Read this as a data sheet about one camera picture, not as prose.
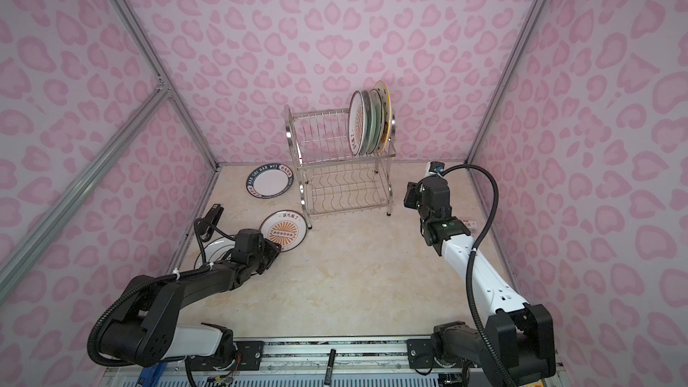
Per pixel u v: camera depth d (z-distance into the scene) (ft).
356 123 2.94
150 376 2.23
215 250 3.04
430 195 1.96
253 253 2.43
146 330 1.39
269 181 3.75
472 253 1.65
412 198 2.39
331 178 3.61
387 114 2.51
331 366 2.35
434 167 2.28
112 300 2.42
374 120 2.47
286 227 3.30
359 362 2.39
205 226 3.21
